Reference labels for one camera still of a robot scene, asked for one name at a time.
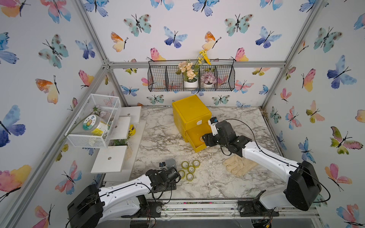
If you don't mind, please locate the yellow drawer cabinet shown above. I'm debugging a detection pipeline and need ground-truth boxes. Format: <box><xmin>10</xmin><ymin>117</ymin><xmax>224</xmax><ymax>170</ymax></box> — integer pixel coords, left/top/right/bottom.
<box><xmin>172</xmin><ymin>95</ymin><xmax>212</xmax><ymax>153</ymax></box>

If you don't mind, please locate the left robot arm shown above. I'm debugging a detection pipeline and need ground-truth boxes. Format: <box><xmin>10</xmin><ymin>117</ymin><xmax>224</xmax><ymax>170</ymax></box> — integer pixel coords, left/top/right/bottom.
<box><xmin>66</xmin><ymin>167</ymin><xmax>182</xmax><ymax>228</ymax></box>

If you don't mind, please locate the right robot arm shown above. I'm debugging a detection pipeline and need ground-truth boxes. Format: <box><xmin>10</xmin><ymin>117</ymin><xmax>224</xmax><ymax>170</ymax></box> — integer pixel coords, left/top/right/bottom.
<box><xmin>202</xmin><ymin>117</ymin><xmax>329</xmax><ymax>217</ymax></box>

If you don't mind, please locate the green tape roll front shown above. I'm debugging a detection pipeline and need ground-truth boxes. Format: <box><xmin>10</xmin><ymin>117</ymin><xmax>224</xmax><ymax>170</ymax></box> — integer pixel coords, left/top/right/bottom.
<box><xmin>186</xmin><ymin>173</ymin><xmax>194</xmax><ymax>181</ymax></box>

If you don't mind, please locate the beige work glove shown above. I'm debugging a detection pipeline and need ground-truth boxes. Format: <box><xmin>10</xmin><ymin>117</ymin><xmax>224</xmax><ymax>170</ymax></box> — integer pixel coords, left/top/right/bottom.
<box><xmin>223</xmin><ymin>155</ymin><xmax>258</xmax><ymax>178</ymax></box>

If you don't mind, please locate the white stepped shelf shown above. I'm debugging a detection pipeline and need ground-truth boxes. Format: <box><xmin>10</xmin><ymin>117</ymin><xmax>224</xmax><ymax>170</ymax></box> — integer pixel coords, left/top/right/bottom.
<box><xmin>91</xmin><ymin>106</ymin><xmax>146</xmax><ymax>182</ymax></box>

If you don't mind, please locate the pink flowers white pot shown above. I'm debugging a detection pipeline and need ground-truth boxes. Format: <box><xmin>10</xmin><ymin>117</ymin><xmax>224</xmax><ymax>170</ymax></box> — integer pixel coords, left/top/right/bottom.
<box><xmin>202</xmin><ymin>72</ymin><xmax>217</xmax><ymax>88</ymax></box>

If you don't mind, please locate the yellow toy on shelf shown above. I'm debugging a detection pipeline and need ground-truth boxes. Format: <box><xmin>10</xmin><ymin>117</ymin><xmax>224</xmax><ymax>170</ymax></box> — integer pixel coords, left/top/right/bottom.
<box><xmin>128</xmin><ymin>124</ymin><xmax>136</xmax><ymax>138</ymax></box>

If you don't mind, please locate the peach flowers white pot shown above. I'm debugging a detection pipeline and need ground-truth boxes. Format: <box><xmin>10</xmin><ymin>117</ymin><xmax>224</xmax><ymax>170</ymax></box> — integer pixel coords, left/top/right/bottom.
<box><xmin>176</xmin><ymin>61</ymin><xmax>199</xmax><ymax>89</ymax></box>

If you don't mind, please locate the yellow artificial flower stem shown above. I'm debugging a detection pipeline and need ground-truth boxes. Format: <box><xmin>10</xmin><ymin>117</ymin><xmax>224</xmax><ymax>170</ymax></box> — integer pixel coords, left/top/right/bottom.
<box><xmin>194</xmin><ymin>49</ymin><xmax>211</xmax><ymax>73</ymax></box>

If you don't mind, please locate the green lid plastic jar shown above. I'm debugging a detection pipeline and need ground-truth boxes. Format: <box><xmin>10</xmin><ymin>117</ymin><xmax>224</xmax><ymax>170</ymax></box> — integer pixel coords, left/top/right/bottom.
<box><xmin>82</xmin><ymin>115</ymin><xmax>108</xmax><ymax>136</ymax></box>

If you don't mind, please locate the clear mesh storage box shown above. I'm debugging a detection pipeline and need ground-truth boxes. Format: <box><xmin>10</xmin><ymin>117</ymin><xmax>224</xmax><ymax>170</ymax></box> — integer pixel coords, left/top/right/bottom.
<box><xmin>65</xmin><ymin>94</ymin><xmax>121</xmax><ymax>149</ymax></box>

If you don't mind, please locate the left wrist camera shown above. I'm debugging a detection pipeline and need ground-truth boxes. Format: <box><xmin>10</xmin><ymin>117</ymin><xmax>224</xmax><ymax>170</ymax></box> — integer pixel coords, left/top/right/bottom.
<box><xmin>159</xmin><ymin>162</ymin><xmax>166</xmax><ymax>170</ymax></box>

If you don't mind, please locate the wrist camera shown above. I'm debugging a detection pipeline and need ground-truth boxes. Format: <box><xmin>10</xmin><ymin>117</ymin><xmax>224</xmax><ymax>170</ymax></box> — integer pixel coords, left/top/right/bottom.
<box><xmin>159</xmin><ymin>162</ymin><xmax>166</xmax><ymax>170</ymax></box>
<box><xmin>208</xmin><ymin>117</ymin><xmax>218</xmax><ymax>136</ymax></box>

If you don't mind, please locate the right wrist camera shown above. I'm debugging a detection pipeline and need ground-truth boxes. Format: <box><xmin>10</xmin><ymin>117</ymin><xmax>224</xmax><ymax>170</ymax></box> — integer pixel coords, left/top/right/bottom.
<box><xmin>208</xmin><ymin>117</ymin><xmax>218</xmax><ymax>136</ymax></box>

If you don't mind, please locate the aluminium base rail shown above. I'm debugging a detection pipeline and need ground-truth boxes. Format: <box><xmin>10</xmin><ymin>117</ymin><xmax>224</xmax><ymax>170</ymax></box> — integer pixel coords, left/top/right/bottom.
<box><xmin>99</xmin><ymin>198</ymin><xmax>324</xmax><ymax>228</ymax></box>

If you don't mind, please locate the black wire wall basket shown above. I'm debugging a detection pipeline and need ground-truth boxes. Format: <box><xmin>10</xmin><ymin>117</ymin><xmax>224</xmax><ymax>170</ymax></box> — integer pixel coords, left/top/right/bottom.
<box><xmin>147</xmin><ymin>59</ymin><xmax>236</xmax><ymax>92</ymax></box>

